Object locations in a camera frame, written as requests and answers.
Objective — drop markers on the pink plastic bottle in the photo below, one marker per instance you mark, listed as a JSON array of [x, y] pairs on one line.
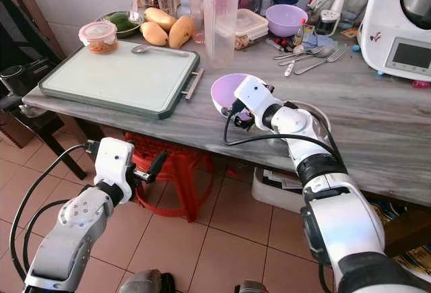
[[196, 7]]

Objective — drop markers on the pink lidded food container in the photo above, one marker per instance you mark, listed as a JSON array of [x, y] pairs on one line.
[[97, 36]]

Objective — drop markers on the clear plastic lunch box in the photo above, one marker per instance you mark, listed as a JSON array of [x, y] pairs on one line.
[[252, 26]]

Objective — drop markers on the green plate with green fruit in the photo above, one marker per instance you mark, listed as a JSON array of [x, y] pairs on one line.
[[124, 23]]

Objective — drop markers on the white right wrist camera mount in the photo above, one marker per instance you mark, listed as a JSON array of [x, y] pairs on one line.
[[254, 93]]

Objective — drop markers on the metal fork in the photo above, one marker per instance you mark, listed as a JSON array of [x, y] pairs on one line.
[[322, 60], [300, 52]]

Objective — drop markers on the robot left leg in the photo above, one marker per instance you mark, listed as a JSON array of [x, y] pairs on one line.
[[145, 282]]

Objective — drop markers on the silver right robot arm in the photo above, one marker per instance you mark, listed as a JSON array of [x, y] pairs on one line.
[[343, 219]]

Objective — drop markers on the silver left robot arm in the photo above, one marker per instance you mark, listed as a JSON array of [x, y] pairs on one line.
[[71, 229]]

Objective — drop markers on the purple plastic bowl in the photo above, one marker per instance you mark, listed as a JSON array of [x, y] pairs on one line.
[[225, 89], [286, 19]]

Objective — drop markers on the dark wooden chair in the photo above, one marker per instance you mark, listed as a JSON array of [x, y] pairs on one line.
[[20, 44]]

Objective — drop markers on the robot right leg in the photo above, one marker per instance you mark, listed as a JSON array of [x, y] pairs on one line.
[[251, 287]]

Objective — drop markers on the robot leg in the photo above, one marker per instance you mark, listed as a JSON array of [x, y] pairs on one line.
[[251, 287], [145, 282]]

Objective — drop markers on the white kitchen food processor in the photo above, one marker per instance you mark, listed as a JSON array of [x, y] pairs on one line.
[[387, 30]]

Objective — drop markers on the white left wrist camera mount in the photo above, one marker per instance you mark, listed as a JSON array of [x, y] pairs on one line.
[[114, 161]]

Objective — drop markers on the clear bottle with orange cap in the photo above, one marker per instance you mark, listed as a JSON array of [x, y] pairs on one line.
[[221, 23]]

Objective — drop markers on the large metal spoon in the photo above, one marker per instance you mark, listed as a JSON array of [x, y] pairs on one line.
[[323, 52]]

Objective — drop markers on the red plastic stool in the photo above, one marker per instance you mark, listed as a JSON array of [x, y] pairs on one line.
[[185, 172]]

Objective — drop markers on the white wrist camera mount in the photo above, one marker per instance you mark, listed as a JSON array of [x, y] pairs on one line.
[[254, 93], [114, 161]]

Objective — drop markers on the white plastic bin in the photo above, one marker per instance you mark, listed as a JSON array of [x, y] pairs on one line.
[[273, 195]]

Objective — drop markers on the green rimmed white tray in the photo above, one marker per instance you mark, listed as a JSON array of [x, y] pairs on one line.
[[118, 77]]

